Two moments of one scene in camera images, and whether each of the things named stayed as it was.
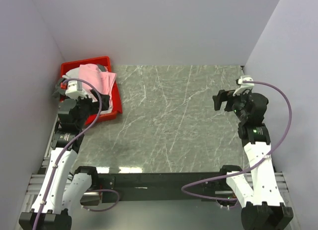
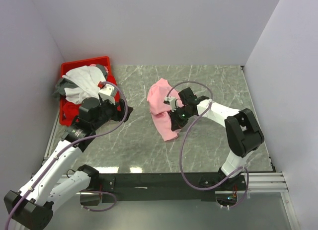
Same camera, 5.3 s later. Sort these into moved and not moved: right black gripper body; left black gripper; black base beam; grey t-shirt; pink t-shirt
Moved: left black gripper; pink t-shirt; right black gripper body
Not moved: grey t-shirt; black base beam
